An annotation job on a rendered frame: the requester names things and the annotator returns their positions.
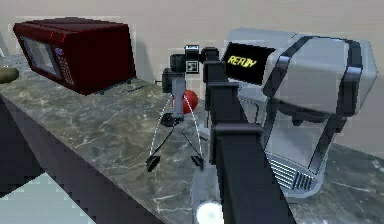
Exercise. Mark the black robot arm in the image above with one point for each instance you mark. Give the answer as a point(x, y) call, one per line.
point(240, 156)

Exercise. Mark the red round fruit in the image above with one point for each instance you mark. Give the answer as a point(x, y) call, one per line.
point(191, 99)

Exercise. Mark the grey cylinder with white top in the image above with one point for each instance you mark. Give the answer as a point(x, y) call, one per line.
point(206, 196)

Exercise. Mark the dark red microwave oven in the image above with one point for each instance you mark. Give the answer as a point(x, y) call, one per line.
point(96, 56)

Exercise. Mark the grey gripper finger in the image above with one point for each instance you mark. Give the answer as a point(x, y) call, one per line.
point(153, 162)
point(198, 161)

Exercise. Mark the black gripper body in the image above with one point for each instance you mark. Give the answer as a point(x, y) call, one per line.
point(178, 90)

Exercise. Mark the grey coffee machine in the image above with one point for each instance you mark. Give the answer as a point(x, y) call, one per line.
point(316, 70)

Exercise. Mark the olive green oblong object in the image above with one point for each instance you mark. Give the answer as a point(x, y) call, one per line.
point(7, 75)

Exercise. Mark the marble top kitchen counter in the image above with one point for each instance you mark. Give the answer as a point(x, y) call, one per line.
point(110, 126)

